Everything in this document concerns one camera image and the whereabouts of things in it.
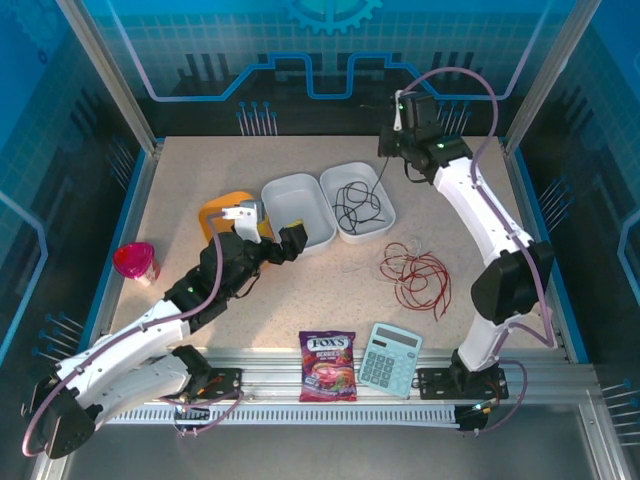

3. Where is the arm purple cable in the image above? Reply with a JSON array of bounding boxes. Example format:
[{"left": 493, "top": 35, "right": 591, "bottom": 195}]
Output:
[
  {"left": 20, "top": 209, "right": 246, "bottom": 459},
  {"left": 399, "top": 66, "right": 556, "bottom": 437}
]

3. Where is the aluminium frame post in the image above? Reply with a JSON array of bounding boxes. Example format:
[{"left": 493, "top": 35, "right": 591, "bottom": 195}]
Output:
[
  {"left": 54, "top": 0, "right": 165, "bottom": 154},
  {"left": 501, "top": 0, "right": 594, "bottom": 156}
]

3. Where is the white slotted cable duct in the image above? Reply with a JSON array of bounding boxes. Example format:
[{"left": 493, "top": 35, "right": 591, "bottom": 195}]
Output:
[{"left": 107, "top": 403, "right": 460, "bottom": 426}]

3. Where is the purple Fox's candy bag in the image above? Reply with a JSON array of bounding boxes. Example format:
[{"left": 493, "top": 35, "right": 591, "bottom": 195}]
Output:
[{"left": 298, "top": 329, "right": 359, "bottom": 403}]

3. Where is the thin black cable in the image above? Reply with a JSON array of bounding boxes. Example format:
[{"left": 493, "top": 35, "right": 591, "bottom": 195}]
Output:
[{"left": 333, "top": 154, "right": 394, "bottom": 235}]

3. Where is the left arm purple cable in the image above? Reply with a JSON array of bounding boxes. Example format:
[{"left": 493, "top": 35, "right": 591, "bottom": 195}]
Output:
[{"left": 20, "top": 209, "right": 246, "bottom": 459}]

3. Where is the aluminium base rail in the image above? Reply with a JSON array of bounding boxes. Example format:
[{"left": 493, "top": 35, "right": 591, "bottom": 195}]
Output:
[{"left": 59, "top": 347, "right": 601, "bottom": 407}]

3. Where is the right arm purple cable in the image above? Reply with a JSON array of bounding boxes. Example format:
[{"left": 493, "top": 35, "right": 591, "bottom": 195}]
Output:
[{"left": 399, "top": 66, "right": 556, "bottom": 437}]

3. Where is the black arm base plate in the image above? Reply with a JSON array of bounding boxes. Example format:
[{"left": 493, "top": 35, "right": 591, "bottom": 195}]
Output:
[
  {"left": 192, "top": 367, "right": 245, "bottom": 401},
  {"left": 417, "top": 367, "right": 510, "bottom": 401}
]

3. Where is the black cable outlet bracket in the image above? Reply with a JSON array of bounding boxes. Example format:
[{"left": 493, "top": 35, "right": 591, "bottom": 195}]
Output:
[
  {"left": 455, "top": 404, "right": 494, "bottom": 435},
  {"left": 172, "top": 399, "right": 212, "bottom": 437}
]

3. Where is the thin red cable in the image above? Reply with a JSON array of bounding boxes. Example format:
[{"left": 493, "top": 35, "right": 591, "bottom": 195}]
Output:
[{"left": 378, "top": 242, "right": 453, "bottom": 321}]

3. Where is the light blue calculator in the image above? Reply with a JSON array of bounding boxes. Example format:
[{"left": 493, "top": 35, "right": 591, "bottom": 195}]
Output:
[{"left": 357, "top": 322, "right": 424, "bottom": 400}]

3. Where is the pink lidded plastic cup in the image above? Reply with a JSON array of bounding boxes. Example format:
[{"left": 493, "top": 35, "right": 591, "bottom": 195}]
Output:
[{"left": 112, "top": 242, "right": 161, "bottom": 287}]

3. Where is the white plastic tray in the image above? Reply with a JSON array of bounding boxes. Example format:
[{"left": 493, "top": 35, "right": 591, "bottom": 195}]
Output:
[
  {"left": 260, "top": 172, "right": 337, "bottom": 254},
  {"left": 319, "top": 160, "right": 397, "bottom": 245}
]

